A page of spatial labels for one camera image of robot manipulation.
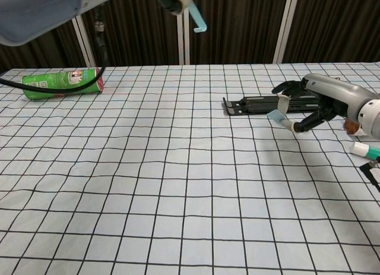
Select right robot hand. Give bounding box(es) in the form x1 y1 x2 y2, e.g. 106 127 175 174
272 72 380 133

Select brown drink bottle white label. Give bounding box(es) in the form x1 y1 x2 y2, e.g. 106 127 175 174
343 118 368 137

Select white green glue stick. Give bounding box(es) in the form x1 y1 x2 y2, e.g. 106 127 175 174
350 141 380 162

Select green chips can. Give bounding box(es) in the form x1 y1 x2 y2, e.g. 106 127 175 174
22 67 105 101

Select black folded laptop stand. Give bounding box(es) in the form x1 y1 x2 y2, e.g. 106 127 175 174
222 92 324 116

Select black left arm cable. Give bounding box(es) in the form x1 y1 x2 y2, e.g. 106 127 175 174
0 7 108 96

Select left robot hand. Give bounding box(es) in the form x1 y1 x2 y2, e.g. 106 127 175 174
151 0 197 16

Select light blue paper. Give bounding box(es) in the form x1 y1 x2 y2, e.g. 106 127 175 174
189 0 208 34

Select light blue checked tablecloth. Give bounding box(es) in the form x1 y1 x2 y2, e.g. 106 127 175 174
0 61 380 275

